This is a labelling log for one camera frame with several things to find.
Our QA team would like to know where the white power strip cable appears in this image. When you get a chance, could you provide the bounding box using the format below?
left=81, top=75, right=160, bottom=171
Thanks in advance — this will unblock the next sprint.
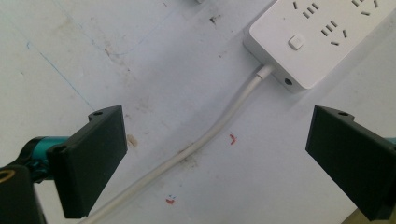
left=76, top=63, right=276, bottom=224

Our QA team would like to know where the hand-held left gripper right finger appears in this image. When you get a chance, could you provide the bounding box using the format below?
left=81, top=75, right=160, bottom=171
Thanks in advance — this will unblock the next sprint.
left=304, top=105, right=396, bottom=222

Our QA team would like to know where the white power strip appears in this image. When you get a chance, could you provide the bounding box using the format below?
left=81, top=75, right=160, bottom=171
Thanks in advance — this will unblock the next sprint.
left=243, top=0, right=396, bottom=94

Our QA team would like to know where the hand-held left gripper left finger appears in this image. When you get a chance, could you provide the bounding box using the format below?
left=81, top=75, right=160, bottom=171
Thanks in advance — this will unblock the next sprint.
left=46, top=105, right=129, bottom=219

